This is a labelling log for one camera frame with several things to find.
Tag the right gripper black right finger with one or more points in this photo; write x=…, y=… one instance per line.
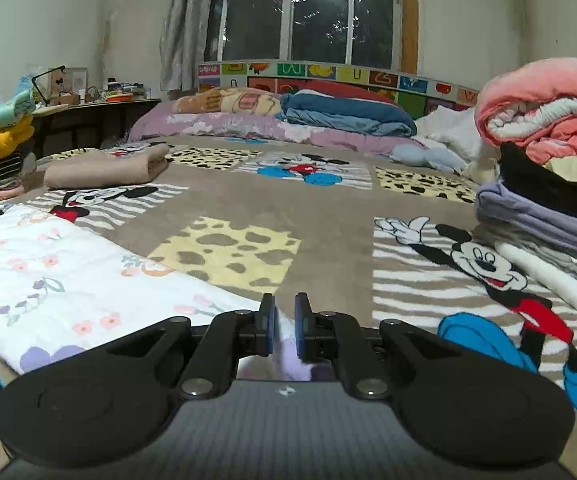
x=339, y=339

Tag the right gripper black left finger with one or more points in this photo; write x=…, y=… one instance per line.
x=220, y=346

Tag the white floral purple-trim garment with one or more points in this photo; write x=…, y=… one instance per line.
x=64, y=290

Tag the Mickey Mouse patterned bed blanket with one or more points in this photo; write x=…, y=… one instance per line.
x=481, y=358

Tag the lavender folded garment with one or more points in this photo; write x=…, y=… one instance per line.
x=494, y=202

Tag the blue folded blanket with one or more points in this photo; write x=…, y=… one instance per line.
x=316, y=109

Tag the white fluffy blanket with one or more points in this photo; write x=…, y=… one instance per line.
x=457, y=131

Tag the folded beige garment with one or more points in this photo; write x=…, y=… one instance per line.
x=103, y=169

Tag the pink purple floral sheet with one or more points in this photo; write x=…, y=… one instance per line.
x=162, y=121

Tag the orange cartoon pillow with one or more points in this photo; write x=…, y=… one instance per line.
x=233, y=100

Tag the white grey folded garments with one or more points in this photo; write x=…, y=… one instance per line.
x=550, y=266

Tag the colourful alphabet headboard panel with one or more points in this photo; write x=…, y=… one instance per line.
x=415, y=94

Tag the dark wooden desk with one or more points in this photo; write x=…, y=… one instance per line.
x=85, y=126

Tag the black folded garment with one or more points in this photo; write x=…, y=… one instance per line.
x=526, y=178

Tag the desk clutter boxes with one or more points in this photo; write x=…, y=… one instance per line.
x=71, y=86

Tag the pink white folded quilt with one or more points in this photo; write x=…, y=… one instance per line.
x=534, y=107

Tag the grey curtain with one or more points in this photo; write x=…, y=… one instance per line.
x=182, y=44

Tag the window with white frame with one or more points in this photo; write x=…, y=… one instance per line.
x=370, y=33

